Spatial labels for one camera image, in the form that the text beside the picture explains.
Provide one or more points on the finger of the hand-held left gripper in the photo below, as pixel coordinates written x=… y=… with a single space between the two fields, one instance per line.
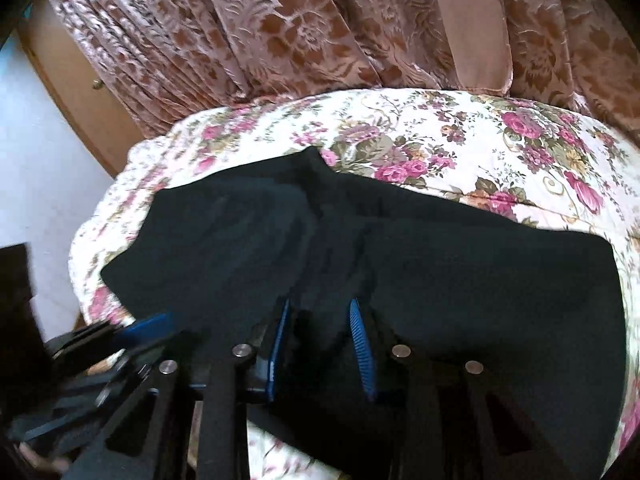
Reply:
x=100 y=400
x=145 y=325

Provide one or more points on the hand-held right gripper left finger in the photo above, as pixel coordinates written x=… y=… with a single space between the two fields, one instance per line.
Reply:
x=280 y=342

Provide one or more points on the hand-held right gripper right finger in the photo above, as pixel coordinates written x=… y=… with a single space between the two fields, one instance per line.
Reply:
x=362 y=355

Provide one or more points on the plain pink curtain panel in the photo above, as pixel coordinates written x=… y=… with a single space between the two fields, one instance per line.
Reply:
x=475 y=35

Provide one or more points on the black pants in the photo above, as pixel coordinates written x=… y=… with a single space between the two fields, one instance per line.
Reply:
x=450 y=285

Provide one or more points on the wooden door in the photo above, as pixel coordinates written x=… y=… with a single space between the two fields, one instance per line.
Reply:
x=75 y=95

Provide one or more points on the round door knob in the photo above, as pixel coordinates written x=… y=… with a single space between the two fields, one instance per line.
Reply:
x=97 y=84

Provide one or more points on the floral bed sheet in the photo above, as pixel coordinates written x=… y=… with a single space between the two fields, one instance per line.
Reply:
x=450 y=135

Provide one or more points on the brown floral curtain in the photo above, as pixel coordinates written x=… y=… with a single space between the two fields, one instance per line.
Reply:
x=250 y=35

